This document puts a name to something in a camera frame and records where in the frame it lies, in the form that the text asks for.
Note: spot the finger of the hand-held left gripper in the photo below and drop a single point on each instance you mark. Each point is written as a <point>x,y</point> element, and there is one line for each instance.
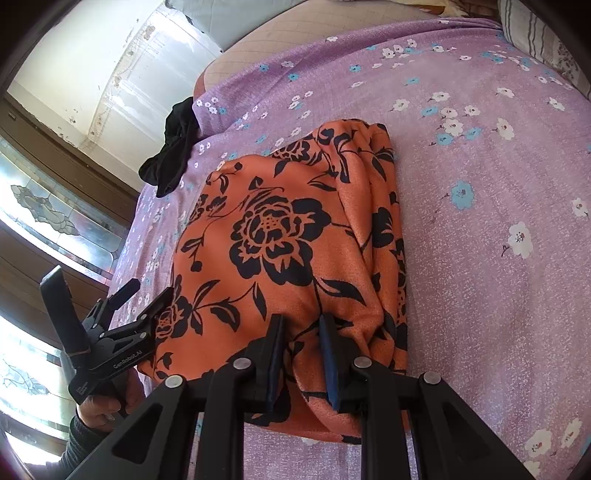
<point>122,297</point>
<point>147,314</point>

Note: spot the black garment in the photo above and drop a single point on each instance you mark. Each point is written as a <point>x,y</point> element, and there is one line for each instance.
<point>173,152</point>

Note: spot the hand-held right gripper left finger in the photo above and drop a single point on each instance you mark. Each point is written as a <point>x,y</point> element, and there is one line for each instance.
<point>276,360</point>

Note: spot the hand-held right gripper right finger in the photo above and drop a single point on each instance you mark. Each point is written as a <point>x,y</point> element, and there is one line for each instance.
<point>330,360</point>

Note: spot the pink quilted mattress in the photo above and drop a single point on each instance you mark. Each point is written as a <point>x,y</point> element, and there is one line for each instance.
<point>346,23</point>

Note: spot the striped pillow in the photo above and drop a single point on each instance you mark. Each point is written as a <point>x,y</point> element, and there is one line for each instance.
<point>526,27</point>

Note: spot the person's left hand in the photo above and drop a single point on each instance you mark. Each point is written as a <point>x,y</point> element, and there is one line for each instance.
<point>99,410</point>

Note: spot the person's left forearm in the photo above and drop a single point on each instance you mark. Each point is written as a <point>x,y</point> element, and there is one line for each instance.
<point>78,443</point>

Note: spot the wooden door with stained glass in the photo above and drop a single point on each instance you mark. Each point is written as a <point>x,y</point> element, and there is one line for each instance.
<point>27,249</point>

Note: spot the purple floral bed sheet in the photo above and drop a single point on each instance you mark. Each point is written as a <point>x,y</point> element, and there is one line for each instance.
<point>485,161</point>

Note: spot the orange black floral dress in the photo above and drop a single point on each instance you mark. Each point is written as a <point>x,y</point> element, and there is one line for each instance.
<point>277,258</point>

